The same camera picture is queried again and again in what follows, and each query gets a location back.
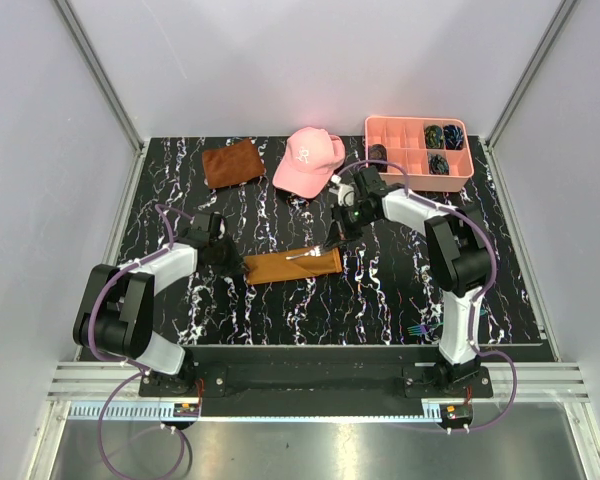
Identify dark rolled sock left compartment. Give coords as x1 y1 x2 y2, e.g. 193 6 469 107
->
368 144 388 162

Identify silver fork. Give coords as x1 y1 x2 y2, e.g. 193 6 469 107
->
285 245 329 261

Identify pink baseball cap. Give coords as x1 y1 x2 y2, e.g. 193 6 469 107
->
272 127 346 199

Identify pink divided organizer tray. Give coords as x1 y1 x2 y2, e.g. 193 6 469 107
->
364 115 475 193

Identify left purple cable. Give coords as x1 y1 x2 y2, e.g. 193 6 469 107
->
87 203 201 476

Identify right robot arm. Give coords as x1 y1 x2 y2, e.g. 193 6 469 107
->
324 167 496 397

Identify orange cloth napkin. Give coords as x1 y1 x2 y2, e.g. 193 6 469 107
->
244 247 343 285

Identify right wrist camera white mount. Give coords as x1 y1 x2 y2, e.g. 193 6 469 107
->
329 174 355 207

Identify green patterned rolled sock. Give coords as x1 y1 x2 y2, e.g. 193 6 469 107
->
424 125 444 149

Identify purple cable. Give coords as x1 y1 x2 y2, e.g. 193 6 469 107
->
329 159 517 434
87 203 201 476

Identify blue patterned rolled sock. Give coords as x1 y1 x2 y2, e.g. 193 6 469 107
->
443 124 465 151

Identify brown folded cloth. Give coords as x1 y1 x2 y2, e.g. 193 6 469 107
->
202 139 266 189

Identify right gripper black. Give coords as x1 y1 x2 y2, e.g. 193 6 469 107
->
324 202 378 252

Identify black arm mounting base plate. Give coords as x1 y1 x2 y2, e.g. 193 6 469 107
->
139 346 494 421

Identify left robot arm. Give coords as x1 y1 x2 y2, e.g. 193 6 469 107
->
72 212 246 396

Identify iridescent rainbow fork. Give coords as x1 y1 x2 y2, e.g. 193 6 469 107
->
407 322 443 336

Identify teal patterned rolled sock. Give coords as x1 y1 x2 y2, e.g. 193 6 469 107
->
428 153 450 176

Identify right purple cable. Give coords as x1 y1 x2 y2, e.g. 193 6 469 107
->
329 159 517 434

